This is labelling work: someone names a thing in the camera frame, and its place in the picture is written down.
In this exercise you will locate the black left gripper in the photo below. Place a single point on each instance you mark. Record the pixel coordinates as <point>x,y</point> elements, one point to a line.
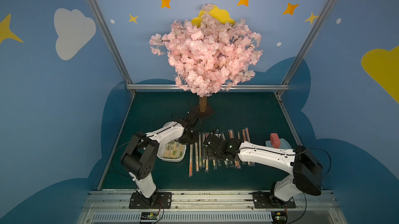
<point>196,115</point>

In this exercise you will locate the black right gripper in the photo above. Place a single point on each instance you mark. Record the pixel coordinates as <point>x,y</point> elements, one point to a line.
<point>210,141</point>

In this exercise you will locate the chopsticks pair eleventh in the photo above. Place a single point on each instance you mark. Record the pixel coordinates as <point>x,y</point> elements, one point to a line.
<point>197,164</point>

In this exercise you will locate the white plastic storage box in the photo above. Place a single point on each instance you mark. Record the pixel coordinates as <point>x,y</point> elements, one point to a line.
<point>161,150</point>

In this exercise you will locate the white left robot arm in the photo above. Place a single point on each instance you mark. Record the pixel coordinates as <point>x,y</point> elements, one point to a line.
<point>143,150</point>

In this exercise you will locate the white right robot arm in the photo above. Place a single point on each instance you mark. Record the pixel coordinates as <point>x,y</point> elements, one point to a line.
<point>277,158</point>

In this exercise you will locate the wrapped chopsticks panda print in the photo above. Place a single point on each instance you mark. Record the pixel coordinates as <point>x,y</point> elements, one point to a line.
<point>169,150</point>

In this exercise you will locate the wrapped chopsticks red print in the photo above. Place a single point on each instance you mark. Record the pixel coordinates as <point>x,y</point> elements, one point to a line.
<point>191,160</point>

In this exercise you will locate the red small brush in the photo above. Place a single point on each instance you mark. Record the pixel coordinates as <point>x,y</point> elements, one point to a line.
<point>275,140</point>

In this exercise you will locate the pink cherry blossom tree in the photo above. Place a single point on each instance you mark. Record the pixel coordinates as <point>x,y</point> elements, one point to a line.
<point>210,53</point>

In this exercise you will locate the light blue dustpan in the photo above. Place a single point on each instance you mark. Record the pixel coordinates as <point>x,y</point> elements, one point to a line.
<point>283,144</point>

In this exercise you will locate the right black controller board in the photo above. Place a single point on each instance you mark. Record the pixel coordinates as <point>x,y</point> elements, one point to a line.
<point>279,217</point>

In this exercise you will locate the left green circuit board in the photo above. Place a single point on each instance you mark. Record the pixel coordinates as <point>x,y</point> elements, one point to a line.
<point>149,216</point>

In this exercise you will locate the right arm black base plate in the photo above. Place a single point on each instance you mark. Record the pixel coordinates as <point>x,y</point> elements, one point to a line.
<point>265,200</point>

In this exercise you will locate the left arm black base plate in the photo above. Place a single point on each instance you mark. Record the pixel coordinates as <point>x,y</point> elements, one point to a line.
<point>157,200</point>

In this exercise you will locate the right floor edge rail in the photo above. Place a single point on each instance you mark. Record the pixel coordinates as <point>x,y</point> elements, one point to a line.
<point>290,121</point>

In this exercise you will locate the floor edge rail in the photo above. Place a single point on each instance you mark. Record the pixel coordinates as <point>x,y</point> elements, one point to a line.
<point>114,117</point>
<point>290,121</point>

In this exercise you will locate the right aluminium corner post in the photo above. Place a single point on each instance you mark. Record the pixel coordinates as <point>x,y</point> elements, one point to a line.
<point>313,33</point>

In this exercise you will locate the aluminium corner post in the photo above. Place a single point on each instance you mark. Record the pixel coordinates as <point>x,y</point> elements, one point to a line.
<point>313,33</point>
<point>98,15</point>

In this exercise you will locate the left floor edge rail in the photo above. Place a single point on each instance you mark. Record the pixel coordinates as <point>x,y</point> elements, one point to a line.
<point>114,117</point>

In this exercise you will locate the front aluminium mounting rail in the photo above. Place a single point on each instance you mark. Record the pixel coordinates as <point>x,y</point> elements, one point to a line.
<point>208,207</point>

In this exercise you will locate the left aluminium corner post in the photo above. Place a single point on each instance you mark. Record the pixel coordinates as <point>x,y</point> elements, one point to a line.
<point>98,15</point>

